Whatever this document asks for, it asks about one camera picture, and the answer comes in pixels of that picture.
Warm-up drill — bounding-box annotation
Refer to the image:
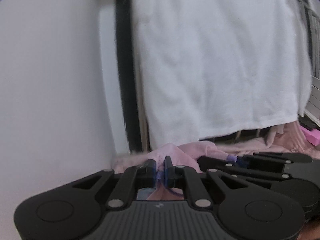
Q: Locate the blue pink purple-trimmed cloth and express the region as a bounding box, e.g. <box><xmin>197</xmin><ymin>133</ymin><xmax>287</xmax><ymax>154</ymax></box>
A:
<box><xmin>137</xmin><ymin>142</ymin><xmax>238</xmax><ymax>202</ymax></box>

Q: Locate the white hanging towel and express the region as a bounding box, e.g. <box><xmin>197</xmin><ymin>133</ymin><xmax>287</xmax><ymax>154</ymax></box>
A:
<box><xmin>131</xmin><ymin>0</ymin><xmax>313</xmax><ymax>142</ymax></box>

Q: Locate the pink fleece blanket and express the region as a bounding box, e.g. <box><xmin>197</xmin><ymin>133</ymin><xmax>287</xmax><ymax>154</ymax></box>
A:
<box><xmin>112</xmin><ymin>122</ymin><xmax>320</xmax><ymax>173</ymax></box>

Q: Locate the flat pink case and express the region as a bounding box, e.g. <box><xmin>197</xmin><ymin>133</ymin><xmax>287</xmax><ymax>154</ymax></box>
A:
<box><xmin>300</xmin><ymin>126</ymin><xmax>320</xmax><ymax>145</ymax></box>

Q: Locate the stack of white boxes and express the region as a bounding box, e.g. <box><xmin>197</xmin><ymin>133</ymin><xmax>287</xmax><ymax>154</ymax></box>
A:
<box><xmin>304</xmin><ymin>75</ymin><xmax>320</xmax><ymax>128</ymax></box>

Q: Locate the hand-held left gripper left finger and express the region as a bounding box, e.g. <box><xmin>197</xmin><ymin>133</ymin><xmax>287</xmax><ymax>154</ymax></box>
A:
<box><xmin>72</xmin><ymin>159</ymin><xmax>157</xmax><ymax>209</ymax></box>

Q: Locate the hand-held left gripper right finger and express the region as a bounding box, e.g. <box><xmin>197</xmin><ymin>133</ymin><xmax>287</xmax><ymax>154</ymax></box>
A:
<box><xmin>164</xmin><ymin>156</ymin><xmax>247</xmax><ymax>209</ymax></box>

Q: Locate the black metal bed frame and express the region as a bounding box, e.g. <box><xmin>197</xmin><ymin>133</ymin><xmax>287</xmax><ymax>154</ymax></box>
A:
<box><xmin>114</xmin><ymin>0</ymin><xmax>320</xmax><ymax>155</ymax></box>

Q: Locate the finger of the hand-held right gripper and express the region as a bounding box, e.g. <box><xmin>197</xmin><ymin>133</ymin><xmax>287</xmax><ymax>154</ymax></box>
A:
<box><xmin>197</xmin><ymin>156</ymin><xmax>288</xmax><ymax>190</ymax></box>
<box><xmin>236</xmin><ymin>152</ymin><xmax>314</xmax><ymax>173</ymax></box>

